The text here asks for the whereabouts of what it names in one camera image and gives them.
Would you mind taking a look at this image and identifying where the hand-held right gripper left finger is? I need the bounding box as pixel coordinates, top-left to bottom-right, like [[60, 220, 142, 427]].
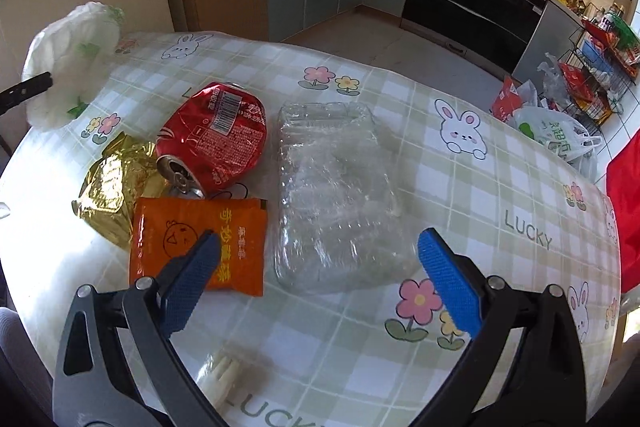
[[52, 229, 223, 427]]

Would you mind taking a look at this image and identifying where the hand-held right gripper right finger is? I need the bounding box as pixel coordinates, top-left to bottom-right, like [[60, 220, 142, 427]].
[[417, 228, 586, 427]]

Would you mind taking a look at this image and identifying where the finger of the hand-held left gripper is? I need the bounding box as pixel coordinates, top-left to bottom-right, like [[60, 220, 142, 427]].
[[0, 72, 53, 115]]

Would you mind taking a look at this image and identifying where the white plastic bag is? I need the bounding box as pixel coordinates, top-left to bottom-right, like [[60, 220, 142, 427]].
[[22, 2, 126, 130]]

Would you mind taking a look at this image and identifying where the orange snack packet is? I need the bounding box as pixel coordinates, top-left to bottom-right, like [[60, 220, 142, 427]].
[[129, 196, 268, 298]]

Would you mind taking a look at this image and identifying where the white plastic fork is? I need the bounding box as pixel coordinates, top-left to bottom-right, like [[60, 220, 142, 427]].
[[197, 354, 243, 408]]

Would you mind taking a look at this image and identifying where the gold foil wrapper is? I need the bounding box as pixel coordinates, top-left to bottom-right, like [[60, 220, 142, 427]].
[[71, 132, 166, 250]]

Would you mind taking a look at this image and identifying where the clear plastic container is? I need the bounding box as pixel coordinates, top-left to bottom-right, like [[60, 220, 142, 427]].
[[274, 101, 426, 295]]

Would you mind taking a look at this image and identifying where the crushed red can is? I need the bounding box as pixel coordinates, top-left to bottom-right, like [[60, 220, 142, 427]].
[[155, 82, 268, 200]]

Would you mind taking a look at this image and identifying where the checked bunny tablecloth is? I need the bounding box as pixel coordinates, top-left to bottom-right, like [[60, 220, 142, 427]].
[[0, 29, 623, 427]]

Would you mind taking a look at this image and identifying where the white printed shopping bag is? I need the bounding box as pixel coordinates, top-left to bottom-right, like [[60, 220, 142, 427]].
[[510, 104, 603, 168]]

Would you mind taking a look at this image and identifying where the red apron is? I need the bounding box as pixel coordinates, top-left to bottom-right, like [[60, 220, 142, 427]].
[[605, 144, 640, 295]]

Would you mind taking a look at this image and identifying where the red bag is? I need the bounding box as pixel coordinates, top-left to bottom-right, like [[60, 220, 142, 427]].
[[491, 77, 526, 120]]

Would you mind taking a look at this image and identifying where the clear plastic bag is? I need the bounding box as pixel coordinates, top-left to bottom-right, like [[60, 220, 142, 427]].
[[537, 62, 571, 108]]

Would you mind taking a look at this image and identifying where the narrow grey lower cabinet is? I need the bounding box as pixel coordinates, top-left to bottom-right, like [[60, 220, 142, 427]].
[[512, 0, 586, 82]]

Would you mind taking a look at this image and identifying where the black wire rack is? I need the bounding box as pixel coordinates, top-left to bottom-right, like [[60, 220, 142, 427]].
[[542, 12, 640, 128]]

